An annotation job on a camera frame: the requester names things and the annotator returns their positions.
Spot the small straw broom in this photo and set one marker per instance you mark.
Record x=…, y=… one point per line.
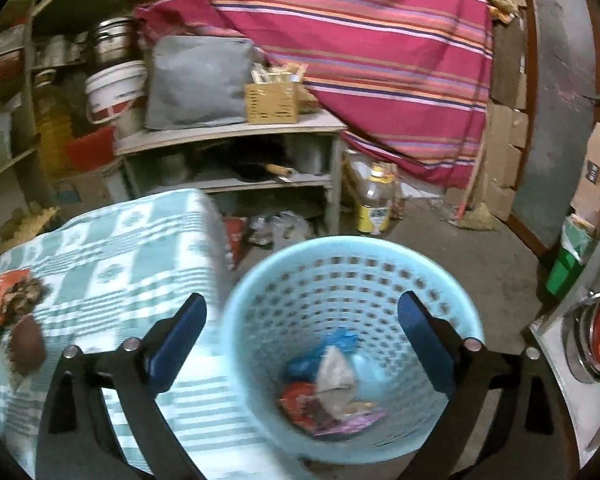
x=479, y=218

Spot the green checkered tablecloth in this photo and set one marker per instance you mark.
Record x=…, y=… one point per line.
x=112, y=274

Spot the low grey side shelf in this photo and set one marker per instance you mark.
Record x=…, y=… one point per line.
x=229, y=159

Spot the brown paper bag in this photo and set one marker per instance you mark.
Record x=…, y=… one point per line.
x=20, y=300

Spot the wooden handled pan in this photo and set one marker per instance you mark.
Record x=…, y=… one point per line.
x=282, y=172

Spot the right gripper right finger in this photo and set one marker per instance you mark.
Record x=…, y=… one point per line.
x=531, y=435

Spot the cooking oil bottle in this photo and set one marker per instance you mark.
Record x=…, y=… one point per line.
x=376, y=198

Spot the steel cooking pot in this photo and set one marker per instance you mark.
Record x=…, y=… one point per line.
x=113, y=42

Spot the white plastic bucket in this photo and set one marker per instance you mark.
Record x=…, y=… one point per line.
x=115, y=90

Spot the light blue laundry basket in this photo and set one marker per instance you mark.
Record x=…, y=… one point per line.
x=340, y=291

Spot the grey cushion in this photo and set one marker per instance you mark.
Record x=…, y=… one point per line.
x=199, y=81

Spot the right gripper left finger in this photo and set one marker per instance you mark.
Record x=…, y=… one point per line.
x=76, y=439

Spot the yellow utensil caddy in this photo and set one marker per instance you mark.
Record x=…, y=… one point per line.
x=273, y=96

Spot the red plastic basin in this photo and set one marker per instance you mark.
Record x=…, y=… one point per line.
x=92, y=151

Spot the orange napkin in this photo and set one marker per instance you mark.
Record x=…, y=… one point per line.
x=7, y=280

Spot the pink foil wrapper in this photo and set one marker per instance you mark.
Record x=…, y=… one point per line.
x=354, y=420

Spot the striped magenta curtain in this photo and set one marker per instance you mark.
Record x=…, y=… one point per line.
x=409, y=78

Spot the red snack wrapper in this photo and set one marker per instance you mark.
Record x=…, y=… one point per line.
x=303, y=407

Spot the yellow egg carton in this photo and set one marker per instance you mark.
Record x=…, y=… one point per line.
x=25, y=225

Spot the cardboard box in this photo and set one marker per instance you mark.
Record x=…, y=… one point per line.
x=586, y=199

